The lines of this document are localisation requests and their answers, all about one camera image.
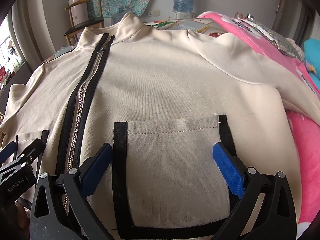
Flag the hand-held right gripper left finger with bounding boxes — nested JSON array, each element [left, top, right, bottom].
[[30, 143, 114, 240]]

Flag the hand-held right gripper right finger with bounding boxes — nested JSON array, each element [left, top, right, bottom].
[[212, 142, 297, 240]]

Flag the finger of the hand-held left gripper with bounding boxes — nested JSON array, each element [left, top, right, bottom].
[[15, 138, 44, 165], [0, 141, 17, 165]]

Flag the beige zip jacket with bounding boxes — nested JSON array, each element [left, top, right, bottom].
[[0, 11, 319, 240]]

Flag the pink floral blanket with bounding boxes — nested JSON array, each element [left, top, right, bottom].
[[197, 11, 320, 240]]

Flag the grey curtain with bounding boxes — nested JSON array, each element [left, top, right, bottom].
[[11, 0, 84, 69]]

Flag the wooden chair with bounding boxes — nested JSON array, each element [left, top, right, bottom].
[[64, 0, 105, 47]]

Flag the grey lace-trimmed pillow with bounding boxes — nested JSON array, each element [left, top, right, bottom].
[[232, 17, 305, 58]]

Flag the blue plush toy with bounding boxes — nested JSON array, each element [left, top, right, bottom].
[[301, 39, 320, 76]]

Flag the fruit print tablecloth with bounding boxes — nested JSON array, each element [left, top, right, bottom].
[[144, 17, 228, 39]]

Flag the white cylindrical appliance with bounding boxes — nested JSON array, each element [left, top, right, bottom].
[[68, 0, 88, 23]]

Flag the empty clear water jug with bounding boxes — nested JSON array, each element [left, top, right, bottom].
[[111, 11, 130, 25]]

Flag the white water dispenser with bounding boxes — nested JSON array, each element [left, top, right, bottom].
[[175, 12, 198, 20]]

